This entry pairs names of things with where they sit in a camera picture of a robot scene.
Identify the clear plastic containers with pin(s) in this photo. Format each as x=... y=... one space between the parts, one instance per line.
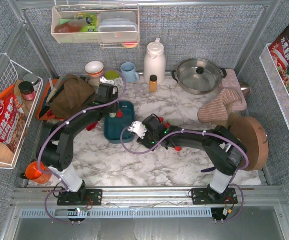
x=118 y=26

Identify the right arm mounting base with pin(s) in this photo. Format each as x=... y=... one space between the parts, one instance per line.
x=207 y=196

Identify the right white wall basket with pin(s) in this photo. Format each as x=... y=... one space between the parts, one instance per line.
x=276 y=82

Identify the left wire basket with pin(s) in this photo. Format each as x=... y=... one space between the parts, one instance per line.
x=10 y=76

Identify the red coffee capsule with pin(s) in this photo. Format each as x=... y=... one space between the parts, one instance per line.
x=178 y=148
x=120 y=114

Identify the pink striped towel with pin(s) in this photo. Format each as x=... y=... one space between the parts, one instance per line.
x=219 y=109

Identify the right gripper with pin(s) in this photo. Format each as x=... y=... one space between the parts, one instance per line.
x=146 y=139

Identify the white thermos jug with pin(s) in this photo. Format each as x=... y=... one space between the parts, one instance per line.
x=155 y=61

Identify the orange snack bag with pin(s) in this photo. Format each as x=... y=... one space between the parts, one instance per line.
x=12 y=121

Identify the green coffee capsule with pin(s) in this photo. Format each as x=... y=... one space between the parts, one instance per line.
x=112 y=115

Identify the white striped bowl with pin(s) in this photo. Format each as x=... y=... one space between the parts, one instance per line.
x=94 y=69

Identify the round wooden board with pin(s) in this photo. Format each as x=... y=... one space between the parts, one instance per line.
x=254 y=137

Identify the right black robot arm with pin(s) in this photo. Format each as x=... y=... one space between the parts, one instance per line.
x=225 y=150

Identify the teal storage basket tray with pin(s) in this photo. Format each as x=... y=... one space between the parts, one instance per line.
x=113 y=127

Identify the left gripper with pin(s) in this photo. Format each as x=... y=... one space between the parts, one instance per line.
x=113 y=107

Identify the red cloth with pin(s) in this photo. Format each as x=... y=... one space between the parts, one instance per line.
x=92 y=126

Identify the green lid white cup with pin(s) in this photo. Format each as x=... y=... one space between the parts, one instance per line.
x=114 y=78

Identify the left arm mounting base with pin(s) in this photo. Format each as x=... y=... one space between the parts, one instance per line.
x=93 y=197

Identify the orange spice bottle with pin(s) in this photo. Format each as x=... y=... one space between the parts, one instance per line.
x=153 y=79

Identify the steel pot with lid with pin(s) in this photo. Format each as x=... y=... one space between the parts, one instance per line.
x=198 y=76

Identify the orange tray with knives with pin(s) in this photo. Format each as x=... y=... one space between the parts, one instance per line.
x=43 y=112

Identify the brown cloth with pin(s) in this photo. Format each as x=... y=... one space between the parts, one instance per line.
x=72 y=96

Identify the cream wall shelf basket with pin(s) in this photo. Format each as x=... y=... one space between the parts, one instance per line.
x=78 y=24

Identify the blue mug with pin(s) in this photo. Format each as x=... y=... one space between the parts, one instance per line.
x=128 y=70

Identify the pink egg tray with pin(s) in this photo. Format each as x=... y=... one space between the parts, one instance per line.
x=231 y=82

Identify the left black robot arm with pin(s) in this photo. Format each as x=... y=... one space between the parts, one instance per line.
x=56 y=145

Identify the orange plastic cup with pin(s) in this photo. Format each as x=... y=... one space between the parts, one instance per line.
x=34 y=174

